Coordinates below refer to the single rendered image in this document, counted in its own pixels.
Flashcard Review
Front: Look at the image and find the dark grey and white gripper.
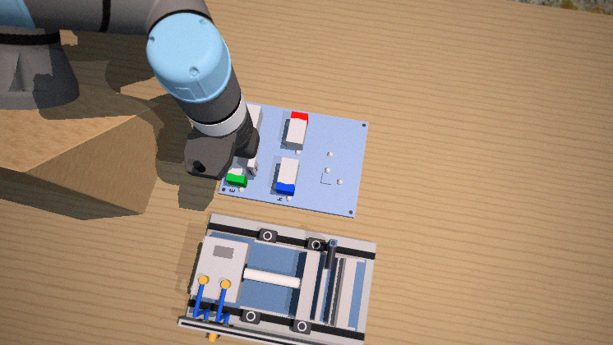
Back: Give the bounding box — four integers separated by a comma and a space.
183, 95, 260, 181

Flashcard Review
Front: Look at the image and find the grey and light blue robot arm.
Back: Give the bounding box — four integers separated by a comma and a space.
0, 0, 242, 124

